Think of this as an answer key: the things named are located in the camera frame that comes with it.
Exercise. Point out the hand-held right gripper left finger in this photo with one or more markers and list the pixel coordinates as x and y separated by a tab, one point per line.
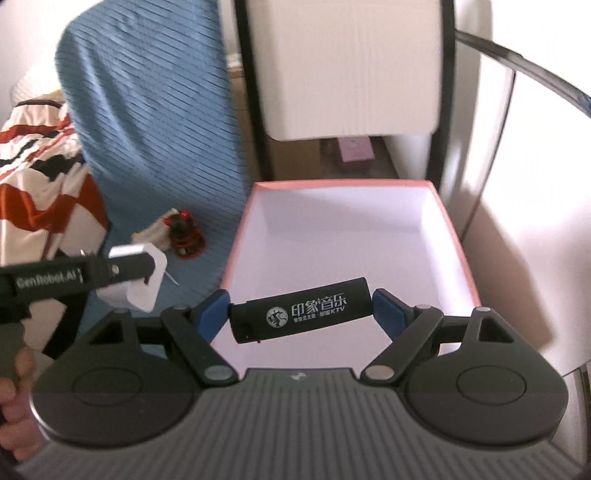
216	310

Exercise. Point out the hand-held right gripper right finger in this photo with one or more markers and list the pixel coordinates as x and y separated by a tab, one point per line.
388	312

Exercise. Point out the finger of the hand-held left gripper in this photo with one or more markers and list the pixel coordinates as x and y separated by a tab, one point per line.
121	270

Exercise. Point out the white charger plug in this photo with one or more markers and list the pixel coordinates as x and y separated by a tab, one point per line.
138	281

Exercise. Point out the pink cardboard box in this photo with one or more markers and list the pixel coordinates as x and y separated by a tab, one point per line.
344	258

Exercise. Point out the red black figurine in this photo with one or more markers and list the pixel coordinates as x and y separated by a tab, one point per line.
183	233

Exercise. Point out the black printed lighter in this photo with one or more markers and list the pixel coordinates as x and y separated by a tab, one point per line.
298	310

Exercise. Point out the person's left hand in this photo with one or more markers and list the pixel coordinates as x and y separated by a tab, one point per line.
16	406

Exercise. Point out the red white black patterned blanket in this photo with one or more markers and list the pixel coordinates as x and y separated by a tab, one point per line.
41	184

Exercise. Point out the blue textured bedspread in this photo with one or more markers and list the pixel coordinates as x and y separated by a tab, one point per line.
152	138

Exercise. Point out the pink carton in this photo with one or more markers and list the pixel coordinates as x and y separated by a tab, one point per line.
355	150

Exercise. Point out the black curved metal tube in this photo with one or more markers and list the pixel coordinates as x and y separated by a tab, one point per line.
531	60

